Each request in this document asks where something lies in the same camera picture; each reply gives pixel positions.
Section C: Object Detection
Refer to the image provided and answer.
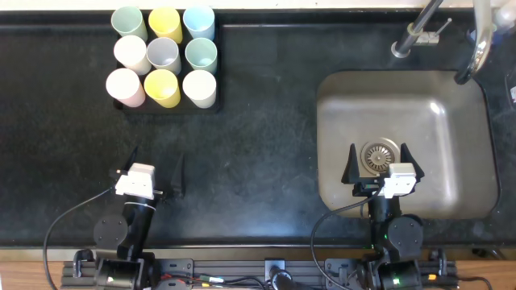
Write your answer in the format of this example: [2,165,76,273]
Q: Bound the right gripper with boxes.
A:
[340,142,426,199]

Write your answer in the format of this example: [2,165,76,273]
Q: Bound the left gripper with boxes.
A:
[120,145,187,200]

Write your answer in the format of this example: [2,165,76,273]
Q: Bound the yellow cup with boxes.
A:
[148,6,184,44]
[143,68,181,109]

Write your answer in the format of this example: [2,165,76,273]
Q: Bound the pink cup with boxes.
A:
[105,67,147,109]

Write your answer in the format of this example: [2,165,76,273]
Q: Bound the white cup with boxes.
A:
[113,35,152,77]
[181,69,218,110]

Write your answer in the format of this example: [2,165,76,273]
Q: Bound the black tray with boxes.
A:
[112,11,222,114]

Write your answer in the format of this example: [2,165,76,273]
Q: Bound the steel sink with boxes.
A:
[315,70,501,221]

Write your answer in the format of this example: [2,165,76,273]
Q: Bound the grey cup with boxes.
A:
[146,36,182,76]

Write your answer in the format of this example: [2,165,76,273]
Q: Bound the green cup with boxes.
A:
[110,6,148,42]
[184,37,218,76]

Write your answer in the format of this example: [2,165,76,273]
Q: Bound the steel tap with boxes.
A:
[389,0,497,86]

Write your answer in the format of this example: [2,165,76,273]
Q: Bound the blue cup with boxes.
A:
[182,5,216,41]

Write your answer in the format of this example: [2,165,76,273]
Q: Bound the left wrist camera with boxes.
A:
[114,162,156,201]

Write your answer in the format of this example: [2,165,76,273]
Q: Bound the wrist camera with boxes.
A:
[114,162,156,201]
[382,162,418,200]

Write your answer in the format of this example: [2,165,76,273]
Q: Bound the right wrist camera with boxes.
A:
[382,162,418,200]

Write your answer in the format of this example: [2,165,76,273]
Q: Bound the black cable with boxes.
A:
[42,185,119,290]
[310,188,385,290]

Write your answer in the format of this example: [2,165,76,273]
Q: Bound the mounting rail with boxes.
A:
[60,248,495,290]

